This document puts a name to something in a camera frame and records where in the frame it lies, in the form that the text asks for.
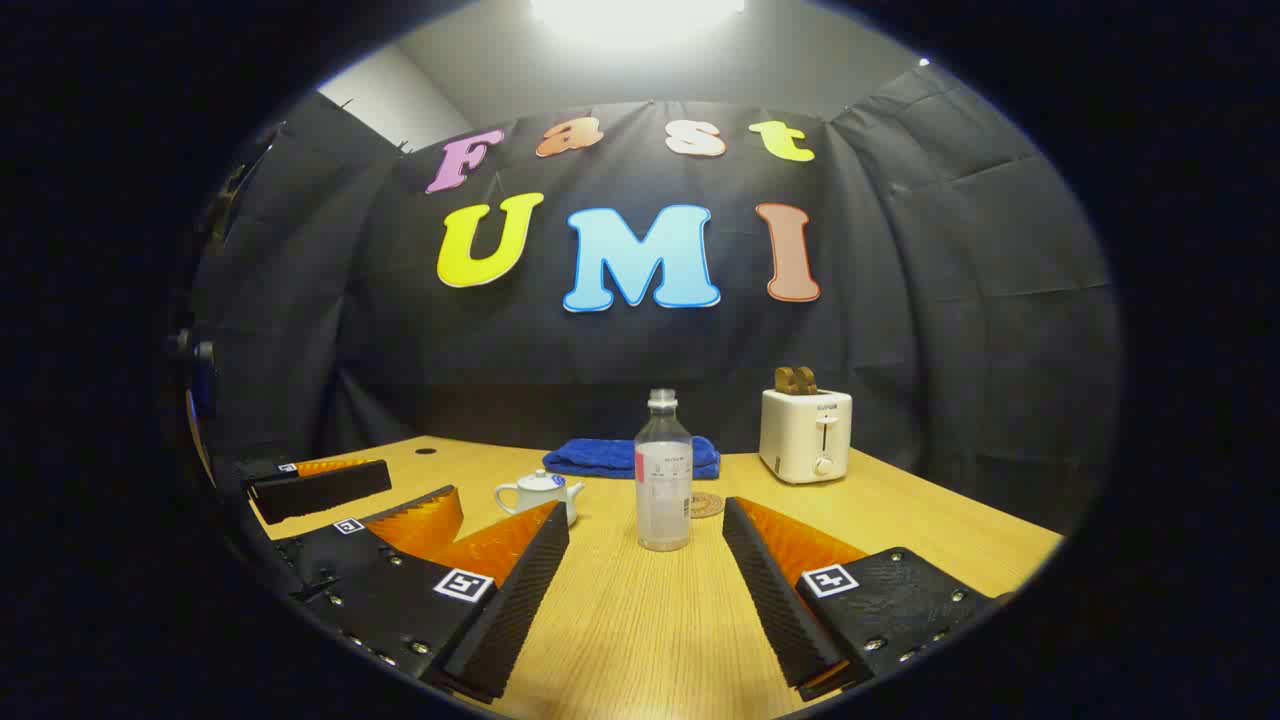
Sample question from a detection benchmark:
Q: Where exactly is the blue towel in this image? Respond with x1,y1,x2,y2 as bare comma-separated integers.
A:
542,436,721,480

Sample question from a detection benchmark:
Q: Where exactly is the ceiling light panel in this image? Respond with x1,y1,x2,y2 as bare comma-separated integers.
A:
530,0,746,46

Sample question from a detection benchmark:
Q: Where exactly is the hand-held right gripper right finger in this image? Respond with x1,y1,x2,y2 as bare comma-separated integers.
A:
722,495,1001,701

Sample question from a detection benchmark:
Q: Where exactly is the white toaster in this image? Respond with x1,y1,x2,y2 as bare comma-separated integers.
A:
759,388,854,485

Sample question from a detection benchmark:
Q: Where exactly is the clear plastic water bottle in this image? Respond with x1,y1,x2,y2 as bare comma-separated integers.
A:
634,389,694,553

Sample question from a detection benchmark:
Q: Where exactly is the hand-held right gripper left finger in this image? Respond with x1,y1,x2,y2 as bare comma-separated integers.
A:
290,500,571,706

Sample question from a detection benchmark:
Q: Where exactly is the black backdrop cloth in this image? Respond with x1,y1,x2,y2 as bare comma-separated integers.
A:
190,65,1121,536

